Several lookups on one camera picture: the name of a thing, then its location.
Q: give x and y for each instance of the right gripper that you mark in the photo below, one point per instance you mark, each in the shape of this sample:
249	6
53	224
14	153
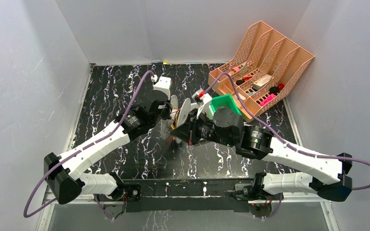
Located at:
184	130

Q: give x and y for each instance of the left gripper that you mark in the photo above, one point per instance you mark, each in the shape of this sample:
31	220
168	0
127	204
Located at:
165	111

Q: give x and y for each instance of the white perforated cable spool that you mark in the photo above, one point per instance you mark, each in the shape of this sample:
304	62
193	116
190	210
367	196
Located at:
178	117

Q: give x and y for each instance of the green plastic bin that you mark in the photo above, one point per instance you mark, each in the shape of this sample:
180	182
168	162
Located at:
224	101

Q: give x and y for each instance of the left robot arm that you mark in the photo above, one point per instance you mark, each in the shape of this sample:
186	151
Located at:
66	174

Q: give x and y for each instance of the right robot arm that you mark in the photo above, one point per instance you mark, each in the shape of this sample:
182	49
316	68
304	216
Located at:
315	174

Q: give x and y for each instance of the white box in rack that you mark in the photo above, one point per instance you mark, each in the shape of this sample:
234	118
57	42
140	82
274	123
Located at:
258	84

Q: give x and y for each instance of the peach file organizer rack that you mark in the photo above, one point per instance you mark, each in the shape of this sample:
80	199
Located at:
262	51

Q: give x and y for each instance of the red capped item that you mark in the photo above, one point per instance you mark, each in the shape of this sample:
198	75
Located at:
281	86

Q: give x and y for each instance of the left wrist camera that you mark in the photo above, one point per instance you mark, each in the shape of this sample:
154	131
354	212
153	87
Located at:
162	84

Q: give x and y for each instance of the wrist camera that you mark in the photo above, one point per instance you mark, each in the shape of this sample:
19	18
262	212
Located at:
202	101
162	84

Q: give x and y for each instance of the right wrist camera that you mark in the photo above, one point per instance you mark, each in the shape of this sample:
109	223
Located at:
202	101

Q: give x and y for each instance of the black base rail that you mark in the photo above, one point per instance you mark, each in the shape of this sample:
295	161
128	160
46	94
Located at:
190	194

